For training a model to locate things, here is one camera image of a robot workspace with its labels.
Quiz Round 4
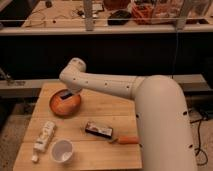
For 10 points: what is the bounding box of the metal clamp at left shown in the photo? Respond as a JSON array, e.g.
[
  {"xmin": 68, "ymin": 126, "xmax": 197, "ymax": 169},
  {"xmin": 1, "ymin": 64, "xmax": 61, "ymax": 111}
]
[{"xmin": 0, "ymin": 67, "xmax": 25, "ymax": 86}]

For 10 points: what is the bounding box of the white plastic cup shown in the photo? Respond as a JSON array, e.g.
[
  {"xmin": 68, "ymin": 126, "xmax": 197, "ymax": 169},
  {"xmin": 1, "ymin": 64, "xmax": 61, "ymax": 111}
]
[{"xmin": 50, "ymin": 139, "xmax": 74, "ymax": 164}]

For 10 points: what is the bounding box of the white tube package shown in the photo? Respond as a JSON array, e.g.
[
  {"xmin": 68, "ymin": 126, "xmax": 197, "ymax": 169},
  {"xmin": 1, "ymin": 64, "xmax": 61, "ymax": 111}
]
[{"xmin": 31, "ymin": 121, "xmax": 56, "ymax": 163}]

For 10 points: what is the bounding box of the black object on bench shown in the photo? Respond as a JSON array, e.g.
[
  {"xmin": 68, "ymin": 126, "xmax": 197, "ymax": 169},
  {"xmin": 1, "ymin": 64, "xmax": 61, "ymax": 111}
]
[{"xmin": 107, "ymin": 10, "xmax": 131, "ymax": 26}]

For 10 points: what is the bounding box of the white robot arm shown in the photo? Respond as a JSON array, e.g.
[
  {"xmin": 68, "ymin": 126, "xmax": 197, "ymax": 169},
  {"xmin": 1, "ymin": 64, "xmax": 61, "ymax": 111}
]
[{"xmin": 59, "ymin": 58, "xmax": 198, "ymax": 171}]

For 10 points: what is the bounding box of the red orange cable bundle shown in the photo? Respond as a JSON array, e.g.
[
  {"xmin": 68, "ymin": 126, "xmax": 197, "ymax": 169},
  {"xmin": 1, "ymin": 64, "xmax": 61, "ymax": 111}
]
[{"xmin": 130, "ymin": 3, "xmax": 154, "ymax": 25}]

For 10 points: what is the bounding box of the orange carrot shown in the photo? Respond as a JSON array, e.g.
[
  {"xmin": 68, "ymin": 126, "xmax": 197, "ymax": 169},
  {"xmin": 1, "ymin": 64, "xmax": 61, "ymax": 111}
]
[{"xmin": 110, "ymin": 136, "xmax": 139, "ymax": 145}]

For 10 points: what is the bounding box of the orange ceramic bowl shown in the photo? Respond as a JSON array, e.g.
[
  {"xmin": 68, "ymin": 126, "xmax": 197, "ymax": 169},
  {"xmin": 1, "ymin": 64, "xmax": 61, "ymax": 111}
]
[{"xmin": 49, "ymin": 89, "xmax": 81, "ymax": 117}]

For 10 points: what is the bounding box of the black cables right side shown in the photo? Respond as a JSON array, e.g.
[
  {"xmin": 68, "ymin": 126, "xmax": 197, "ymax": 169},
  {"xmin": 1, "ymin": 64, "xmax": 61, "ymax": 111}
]
[{"xmin": 186, "ymin": 108, "xmax": 213, "ymax": 167}]

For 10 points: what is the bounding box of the grey metal post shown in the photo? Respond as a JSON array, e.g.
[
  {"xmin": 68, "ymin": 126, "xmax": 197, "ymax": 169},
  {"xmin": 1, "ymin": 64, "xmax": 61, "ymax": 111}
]
[{"xmin": 83, "ymin": 0, "xmax": 94, "ymax": 31}]

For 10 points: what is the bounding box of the black snack bar package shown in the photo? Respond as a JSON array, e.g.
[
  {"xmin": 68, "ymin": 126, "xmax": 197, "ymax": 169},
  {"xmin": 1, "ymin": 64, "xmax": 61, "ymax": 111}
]
[{"xmin": 85, "ymin": 121, "xmax": 113, "ymax": 139}]

